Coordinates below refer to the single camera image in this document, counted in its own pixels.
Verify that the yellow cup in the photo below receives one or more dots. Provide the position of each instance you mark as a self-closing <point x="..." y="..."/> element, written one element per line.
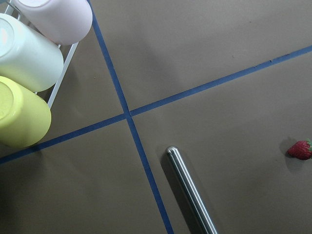
<point x="25" y="118"/>

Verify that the red strawberry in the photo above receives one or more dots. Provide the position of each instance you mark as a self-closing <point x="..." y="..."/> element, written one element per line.
<point x="301" y="150"/>

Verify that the steel muddler rod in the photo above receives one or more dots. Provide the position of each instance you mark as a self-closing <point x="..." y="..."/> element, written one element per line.
<point x="193" y="196"/>

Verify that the pale green cup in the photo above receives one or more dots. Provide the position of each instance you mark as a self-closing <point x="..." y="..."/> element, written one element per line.
<point x="27" y="57"/>

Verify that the white cup rack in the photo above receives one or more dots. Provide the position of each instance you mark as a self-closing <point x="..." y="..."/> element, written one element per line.
<point x="67" y="51"/>

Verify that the pink cup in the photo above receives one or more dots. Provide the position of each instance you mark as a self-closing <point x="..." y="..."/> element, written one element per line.
<point x="64" y="22"/>

